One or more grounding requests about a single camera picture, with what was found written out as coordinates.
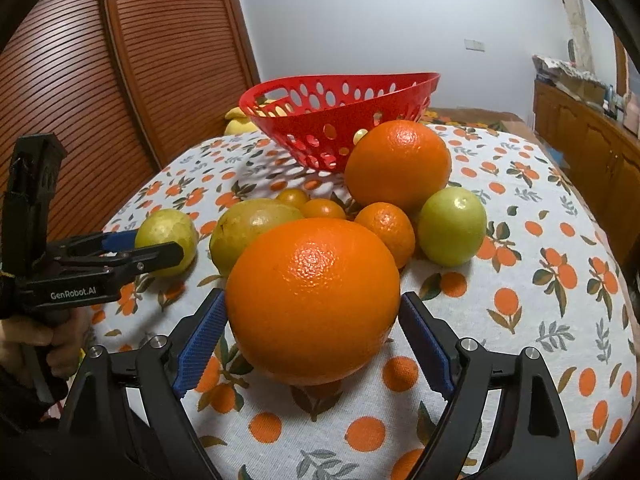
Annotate pile of boxes and papers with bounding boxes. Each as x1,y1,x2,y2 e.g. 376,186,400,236
531,52,608,106

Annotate wooden slatted wardrobe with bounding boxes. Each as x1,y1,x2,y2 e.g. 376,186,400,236
0,0,262,256

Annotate green lemon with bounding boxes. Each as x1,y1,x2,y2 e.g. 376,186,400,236
135,209,199,278

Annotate orange print tablecloth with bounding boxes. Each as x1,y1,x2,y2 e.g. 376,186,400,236
90,122,631,480

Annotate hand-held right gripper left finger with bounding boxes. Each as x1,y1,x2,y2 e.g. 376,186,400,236
50,288,229,480

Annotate mandarin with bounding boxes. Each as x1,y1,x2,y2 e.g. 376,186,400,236
354,202,416,270

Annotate red perforated plastic basket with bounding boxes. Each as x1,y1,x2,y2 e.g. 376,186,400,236
238,72,442,173

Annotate yellow soft object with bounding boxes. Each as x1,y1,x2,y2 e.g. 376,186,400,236
223,105,259,137

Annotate large orange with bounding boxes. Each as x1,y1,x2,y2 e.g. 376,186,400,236
344,120,452,213
225,217,402,387

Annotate bottles and jars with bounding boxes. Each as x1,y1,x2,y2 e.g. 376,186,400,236
600,82,640,136

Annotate round green fruit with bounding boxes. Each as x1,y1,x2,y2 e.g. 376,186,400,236
418,187,488,267

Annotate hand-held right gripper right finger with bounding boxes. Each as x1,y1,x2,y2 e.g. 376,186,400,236
399,291,576,480

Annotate yellow-green oval fruit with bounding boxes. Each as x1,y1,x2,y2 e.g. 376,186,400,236
209,198,306,277

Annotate wooden cabinet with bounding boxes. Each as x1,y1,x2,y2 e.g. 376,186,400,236
532,80,640,261

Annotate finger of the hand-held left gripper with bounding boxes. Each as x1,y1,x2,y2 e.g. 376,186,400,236
87,241,185,281
65,230,138,257

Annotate person's left hand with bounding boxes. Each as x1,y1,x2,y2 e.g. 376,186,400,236
0,309,94,367

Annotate small orange kumquat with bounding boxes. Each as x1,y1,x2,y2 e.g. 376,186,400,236
275,188,310,210
299,198,347,221

